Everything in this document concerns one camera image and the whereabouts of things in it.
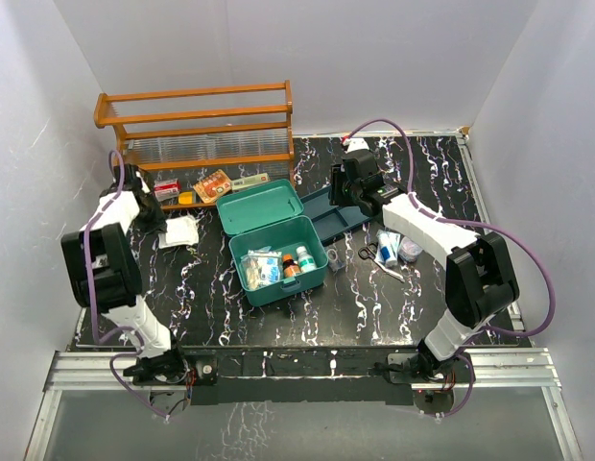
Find white gauze pad packet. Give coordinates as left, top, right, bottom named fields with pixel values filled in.
left=158, top=215, right=199, bottom=249

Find white-blue ointment tube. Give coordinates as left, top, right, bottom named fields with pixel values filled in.
left=375, top=230, right=402, bottom=268

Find white bottle green label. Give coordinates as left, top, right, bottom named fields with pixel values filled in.
left=296, top=246, right=317, bottom=274

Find orange medicine box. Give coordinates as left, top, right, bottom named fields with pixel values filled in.
left=193, top=169, right=232, bottom=204

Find brown bottle orange cap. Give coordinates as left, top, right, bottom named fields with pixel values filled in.
left=282, top=254, right=301, bottom=279

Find bag of blue-white packets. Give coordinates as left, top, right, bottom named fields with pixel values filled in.
left=241, top=247, right=282, bottom=289

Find bag of cotton balls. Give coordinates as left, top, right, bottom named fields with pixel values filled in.
left=242, top=257, right=260, bottom=290

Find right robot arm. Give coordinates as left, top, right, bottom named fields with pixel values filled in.
left=329, top=145, right=519, bottom=381

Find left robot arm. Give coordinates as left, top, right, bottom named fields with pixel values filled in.
left=60, top=163, right=189, bottom=384

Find red-white medicine box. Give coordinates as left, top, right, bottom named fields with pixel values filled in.
left=154, top=179, right=181, bottom=202

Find teal medicine kit box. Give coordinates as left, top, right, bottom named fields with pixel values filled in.
left=216, top=180, right=328, bottom=307

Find white-green medicine box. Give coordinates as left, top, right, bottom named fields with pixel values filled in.
left=230, top=173, right=270, bottom=192

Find blue-grey divided tray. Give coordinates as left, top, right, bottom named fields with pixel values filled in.
left=300, top=185, right=371, bottom=246

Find yellow small box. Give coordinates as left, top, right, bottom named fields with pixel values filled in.
left=178, top=191, right=196, bottom=205

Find black scissors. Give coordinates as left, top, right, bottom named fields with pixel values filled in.
left=358, top=243, right=378, bottom=260

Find clear round container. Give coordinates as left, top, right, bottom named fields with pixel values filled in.
left=397, top=236, right=423, bottom=263

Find wooden orange shelf rack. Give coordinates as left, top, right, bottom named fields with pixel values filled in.
left=93, top=80, right=296, bottom=191

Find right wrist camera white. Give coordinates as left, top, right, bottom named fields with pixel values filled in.
left=342, top=137, right=370, bottom=155

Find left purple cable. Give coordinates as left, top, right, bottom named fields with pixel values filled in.
left=83, top=149, right=135, bottom=346

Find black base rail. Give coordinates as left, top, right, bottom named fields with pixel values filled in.
left=181, top=345, right=476, bottom=407

